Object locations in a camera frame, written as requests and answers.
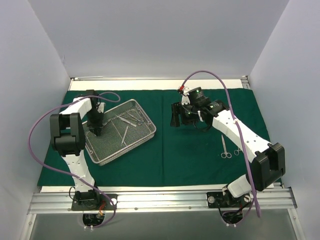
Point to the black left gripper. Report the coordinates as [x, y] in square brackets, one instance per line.
[96, 129]

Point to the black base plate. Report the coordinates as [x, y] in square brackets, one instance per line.
[224, 199]
[93, 201]

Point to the steel mesh instrument tray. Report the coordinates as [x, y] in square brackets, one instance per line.
[107, 147]

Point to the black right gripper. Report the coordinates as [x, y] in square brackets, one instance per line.
[178, 114]

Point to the aluminium front rail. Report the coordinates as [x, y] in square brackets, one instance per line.
[158, 201]

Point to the steel forceps clamp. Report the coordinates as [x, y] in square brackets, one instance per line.
[225, 154]

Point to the steel tweezers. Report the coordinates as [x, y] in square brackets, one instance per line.
[133, 121]

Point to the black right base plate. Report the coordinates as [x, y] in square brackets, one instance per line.
[224, 199]

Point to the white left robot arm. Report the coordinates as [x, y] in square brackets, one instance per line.
[69, 140]

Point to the steel needle holder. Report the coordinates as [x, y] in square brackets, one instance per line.
[237, 151]

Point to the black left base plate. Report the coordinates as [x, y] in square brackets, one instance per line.
[93, 201]

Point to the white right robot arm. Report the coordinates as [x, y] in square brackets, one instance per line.
[266, 161]

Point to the steel scalpel handle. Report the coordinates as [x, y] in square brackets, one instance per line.
[124, 135]

